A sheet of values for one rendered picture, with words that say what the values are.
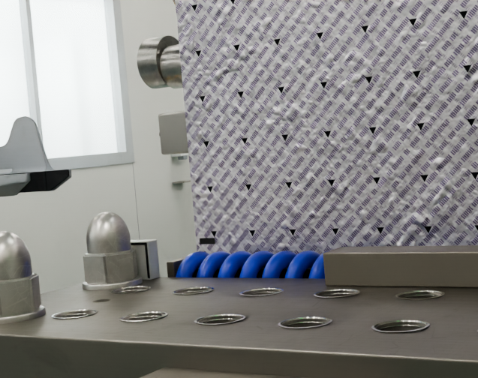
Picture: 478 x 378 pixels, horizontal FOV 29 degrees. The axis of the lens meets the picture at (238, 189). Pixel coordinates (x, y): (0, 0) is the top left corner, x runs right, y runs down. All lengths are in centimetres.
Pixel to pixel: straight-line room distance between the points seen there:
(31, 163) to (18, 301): 27
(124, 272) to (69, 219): 521
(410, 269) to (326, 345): 13
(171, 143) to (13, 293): 26
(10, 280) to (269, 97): 20
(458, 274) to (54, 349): 20
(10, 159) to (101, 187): 525
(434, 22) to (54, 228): 520
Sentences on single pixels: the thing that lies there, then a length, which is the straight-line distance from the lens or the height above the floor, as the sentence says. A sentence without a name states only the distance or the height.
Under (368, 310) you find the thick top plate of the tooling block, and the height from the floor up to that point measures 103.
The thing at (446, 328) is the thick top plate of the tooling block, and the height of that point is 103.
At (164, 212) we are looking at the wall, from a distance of 652.
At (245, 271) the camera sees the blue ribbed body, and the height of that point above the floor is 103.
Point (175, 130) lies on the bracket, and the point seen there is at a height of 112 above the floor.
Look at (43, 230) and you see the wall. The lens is 561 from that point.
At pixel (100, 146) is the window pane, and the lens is 608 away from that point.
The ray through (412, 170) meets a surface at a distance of 55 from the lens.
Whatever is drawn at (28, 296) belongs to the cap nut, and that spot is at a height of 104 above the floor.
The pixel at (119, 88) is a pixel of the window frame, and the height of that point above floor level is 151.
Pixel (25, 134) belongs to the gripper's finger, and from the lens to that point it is 76.
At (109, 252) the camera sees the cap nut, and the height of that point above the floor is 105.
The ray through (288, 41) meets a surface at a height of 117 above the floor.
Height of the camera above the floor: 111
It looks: 3 degrees down
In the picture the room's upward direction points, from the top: 5 degrees counter-clockwise
